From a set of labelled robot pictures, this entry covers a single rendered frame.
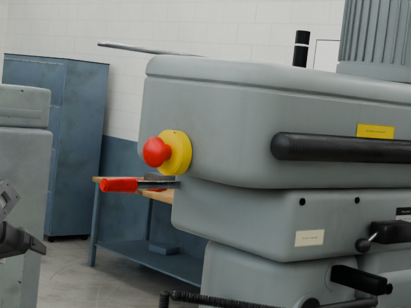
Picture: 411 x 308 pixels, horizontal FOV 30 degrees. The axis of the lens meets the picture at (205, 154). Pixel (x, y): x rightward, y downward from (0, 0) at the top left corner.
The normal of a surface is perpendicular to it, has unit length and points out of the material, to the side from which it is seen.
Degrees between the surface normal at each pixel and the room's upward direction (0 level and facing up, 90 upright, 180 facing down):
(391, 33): 90
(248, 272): 90
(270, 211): 90
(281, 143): 90
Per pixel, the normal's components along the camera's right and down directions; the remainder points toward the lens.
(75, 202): 0.67, 0.14
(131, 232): -0.73, -0.03
